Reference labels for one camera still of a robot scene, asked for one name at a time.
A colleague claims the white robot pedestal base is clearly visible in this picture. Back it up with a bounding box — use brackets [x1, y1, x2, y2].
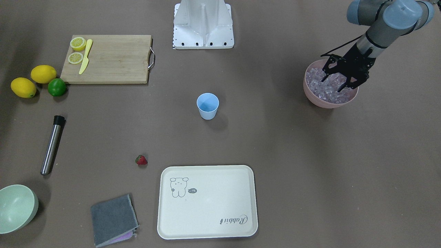
[172, 0, 235, 49]

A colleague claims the green lime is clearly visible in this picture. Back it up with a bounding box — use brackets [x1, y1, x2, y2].
[48, 78, 67, 97]

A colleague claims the red strawberry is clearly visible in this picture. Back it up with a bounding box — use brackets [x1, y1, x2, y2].
[135, 154, 148, 166]

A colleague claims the cream rabbit tray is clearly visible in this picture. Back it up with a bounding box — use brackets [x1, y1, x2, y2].
[156, 165, 258, 240]

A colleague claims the lemon half slice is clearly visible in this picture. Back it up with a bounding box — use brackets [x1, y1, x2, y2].
[68, 52, 84, 64]
[70, 37, 86, 52]

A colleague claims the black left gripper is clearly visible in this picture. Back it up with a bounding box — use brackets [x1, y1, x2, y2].
[321, 44, 376, 92]

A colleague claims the grey folded cloth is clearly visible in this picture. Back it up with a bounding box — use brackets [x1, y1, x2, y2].
[90, 194, 139, 248]

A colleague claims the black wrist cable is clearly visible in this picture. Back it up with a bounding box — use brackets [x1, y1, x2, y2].
[320, 34, 364, 58]

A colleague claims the light blue plastic cup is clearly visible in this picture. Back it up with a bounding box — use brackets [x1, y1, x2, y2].
[196, 93, 219, 120]

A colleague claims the pink bowl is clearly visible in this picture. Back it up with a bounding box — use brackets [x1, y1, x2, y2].
[303, 59, 359, 109]

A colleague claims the clear ice cubes pile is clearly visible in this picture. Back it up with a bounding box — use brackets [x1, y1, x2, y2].
[306, 68, 357, 105]

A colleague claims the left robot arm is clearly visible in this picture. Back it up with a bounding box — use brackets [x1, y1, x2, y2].
[322, 0, 435, 92]

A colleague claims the bamboo cutting board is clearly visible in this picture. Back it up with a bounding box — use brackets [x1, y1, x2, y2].
[60, 34, 155, 84]

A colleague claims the whole yellow lemon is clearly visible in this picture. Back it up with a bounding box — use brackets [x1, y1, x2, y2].
[30, 65, 57, 84]
[10, 77, 37, 98]

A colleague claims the mint green bowl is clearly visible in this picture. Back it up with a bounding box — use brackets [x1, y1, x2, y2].
[0, 185, 39, 234]

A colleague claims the yellow plastic knife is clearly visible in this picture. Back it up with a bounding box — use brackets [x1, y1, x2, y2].
[78, 39, 93, 75]

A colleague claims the steel muddler black tip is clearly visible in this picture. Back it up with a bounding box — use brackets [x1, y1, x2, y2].
[40, 115, 66, 176]

